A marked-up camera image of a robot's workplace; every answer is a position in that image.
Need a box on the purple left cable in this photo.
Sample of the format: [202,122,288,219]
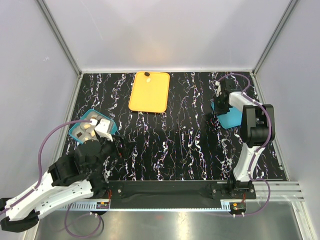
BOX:
[0,120,105,238]

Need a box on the yellow tray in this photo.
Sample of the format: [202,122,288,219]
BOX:
[128,71,170,113]

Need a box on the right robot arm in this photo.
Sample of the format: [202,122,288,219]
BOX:
[211,76,276,199]

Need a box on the blue tin lid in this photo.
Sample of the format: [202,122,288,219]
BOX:
[217,104,242,130]

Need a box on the blue chocolate tin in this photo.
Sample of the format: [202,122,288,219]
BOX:
[68,109,118,144]

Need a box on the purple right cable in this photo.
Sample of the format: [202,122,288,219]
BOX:
[214,73,272,217]

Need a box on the purple cable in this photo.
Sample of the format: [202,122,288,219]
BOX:
[0,120,105,238]
[214,73,272,217]

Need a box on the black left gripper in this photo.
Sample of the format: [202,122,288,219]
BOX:
[87,133,137,173]

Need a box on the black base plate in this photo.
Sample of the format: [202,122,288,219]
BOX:
[104,180,257,214]

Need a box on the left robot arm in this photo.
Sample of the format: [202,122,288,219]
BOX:
[0,135,136,233]

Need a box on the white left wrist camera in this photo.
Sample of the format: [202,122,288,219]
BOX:
[90,118,114,142]

